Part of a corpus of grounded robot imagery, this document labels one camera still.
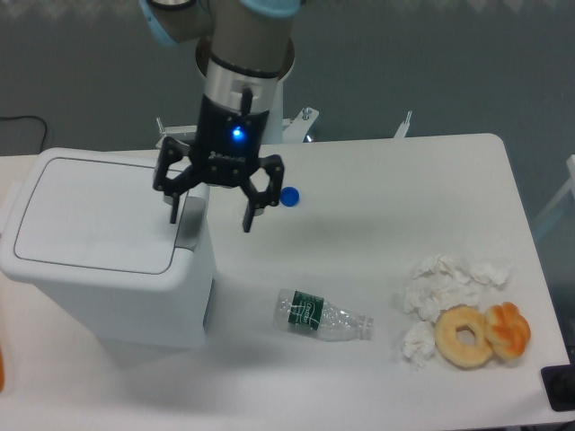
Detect plain ring donut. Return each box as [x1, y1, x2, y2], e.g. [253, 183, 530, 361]
[434, 306, 493, 369]

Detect white trash can lid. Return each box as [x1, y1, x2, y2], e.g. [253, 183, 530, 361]
[13, 157, 177, 274]

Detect blue bottle cap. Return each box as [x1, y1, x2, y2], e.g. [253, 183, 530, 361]
[279, 186, 300, 207]

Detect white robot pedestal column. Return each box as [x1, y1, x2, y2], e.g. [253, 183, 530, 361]
[195, 36, 296, 145]

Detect small crumpled white tissue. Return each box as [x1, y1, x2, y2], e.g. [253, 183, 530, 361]
[401, 321, 436, 370]

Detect black cable on floor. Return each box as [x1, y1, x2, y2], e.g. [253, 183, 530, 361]
[0, 115, 48, 156]

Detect white trash can body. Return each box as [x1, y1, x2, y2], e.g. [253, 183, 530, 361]
[1, 148, 216, 347]

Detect black device at corner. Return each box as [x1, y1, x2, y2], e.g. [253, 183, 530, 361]
[541, 365, 574, 412]

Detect white metal base frame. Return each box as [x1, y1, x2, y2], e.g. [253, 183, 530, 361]
[154, 106, 414, 150]

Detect large crumpled white tissue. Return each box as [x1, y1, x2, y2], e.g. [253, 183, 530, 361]
[402, 254, 512, 323]

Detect orange twisted bread roll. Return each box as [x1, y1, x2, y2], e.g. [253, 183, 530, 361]
[484, 302, 531, 361]

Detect clear green-label plastic bottle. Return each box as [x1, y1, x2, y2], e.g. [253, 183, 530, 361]
[274, 288, 374, 342]

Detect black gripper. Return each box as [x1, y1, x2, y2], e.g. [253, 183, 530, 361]
[152, 92, 287, 233]

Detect white frame at right edge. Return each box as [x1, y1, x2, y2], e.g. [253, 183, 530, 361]
[532, 154, 574, 242]

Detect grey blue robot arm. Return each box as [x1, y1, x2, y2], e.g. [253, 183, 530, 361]
[140, 1, 301, 232]

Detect orange object at left edge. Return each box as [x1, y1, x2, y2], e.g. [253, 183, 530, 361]
[0, 334, 6, 393]

